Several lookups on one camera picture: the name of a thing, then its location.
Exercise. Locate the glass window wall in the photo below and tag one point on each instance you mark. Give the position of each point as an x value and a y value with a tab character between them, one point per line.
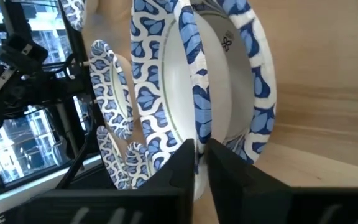
26	140

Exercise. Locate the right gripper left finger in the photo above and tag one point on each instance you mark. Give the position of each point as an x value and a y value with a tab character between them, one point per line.
179	174

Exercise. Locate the blue white patterned paper bowl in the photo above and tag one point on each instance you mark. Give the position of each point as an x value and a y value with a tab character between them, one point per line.
102	81
238	93
109	158
148	62
137	165
73	12

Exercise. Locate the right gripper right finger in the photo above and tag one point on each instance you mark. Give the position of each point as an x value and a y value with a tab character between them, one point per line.
238	186

